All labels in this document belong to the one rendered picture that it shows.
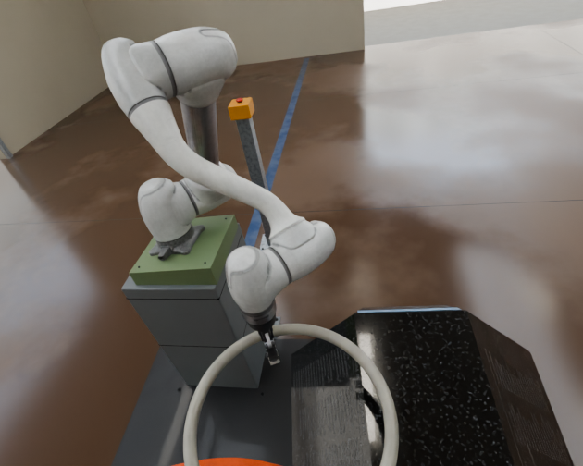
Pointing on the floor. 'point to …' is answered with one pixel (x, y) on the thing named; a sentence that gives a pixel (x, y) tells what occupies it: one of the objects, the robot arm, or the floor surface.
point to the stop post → (242, 113)
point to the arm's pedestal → (199, 327)
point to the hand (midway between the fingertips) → (271, 349)
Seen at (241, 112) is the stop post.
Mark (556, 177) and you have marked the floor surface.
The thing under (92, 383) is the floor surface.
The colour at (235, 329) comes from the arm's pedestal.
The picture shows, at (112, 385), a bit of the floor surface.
